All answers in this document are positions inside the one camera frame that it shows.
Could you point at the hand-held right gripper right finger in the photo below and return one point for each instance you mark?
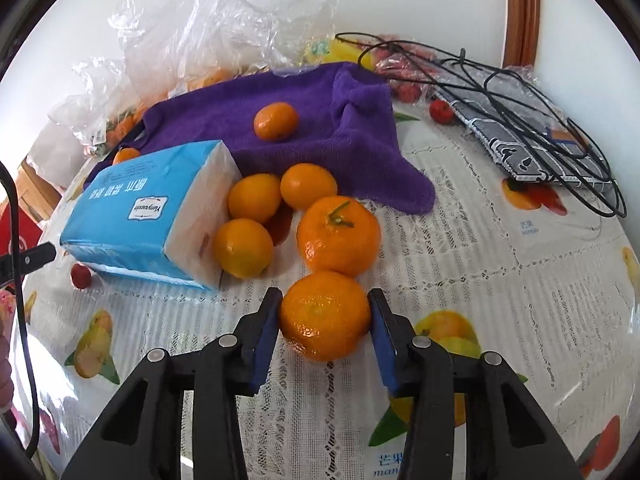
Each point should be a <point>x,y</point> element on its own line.
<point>382,345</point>

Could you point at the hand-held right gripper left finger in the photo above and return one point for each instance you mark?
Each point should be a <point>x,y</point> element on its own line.
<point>267,340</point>

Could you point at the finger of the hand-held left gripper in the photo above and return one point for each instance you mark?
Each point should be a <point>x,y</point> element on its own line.
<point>37,256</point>

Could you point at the small red fruit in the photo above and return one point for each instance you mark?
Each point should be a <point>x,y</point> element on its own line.
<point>442,111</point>
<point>81,276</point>

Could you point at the large round orange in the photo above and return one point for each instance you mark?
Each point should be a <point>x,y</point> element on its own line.
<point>325,315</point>

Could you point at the large orange with green stem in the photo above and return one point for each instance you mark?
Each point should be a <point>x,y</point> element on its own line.
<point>339,240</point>

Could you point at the medium orange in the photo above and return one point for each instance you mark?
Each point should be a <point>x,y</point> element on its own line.
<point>276,121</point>
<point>308,186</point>
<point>252,197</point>
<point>243,249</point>

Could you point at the bag of red fruits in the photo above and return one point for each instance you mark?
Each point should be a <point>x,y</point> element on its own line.
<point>402,67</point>

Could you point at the red box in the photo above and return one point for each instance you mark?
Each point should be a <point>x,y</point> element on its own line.
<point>15,232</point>

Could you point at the brown wooden furniture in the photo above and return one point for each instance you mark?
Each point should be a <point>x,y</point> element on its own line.
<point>37,185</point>

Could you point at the blue tissue pack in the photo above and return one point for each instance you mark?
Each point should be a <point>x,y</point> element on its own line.
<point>135,210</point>

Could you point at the small orange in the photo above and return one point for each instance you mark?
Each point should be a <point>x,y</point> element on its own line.
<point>126,156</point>

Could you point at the plastic bag with oranges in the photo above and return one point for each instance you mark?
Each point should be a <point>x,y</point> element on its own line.
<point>95,105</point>

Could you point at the purple towel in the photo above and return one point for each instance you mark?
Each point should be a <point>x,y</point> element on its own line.
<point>345,155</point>

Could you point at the grey patterned pouch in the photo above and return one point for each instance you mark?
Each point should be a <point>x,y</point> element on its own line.
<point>520,140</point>

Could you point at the yellow snack package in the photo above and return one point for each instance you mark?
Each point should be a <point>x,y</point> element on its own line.
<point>340,52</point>

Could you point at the crumpled clear plastic bag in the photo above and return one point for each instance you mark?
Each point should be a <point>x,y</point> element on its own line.
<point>225,20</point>

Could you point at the wooden door frame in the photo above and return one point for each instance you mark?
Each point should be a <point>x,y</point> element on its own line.
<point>522,10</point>

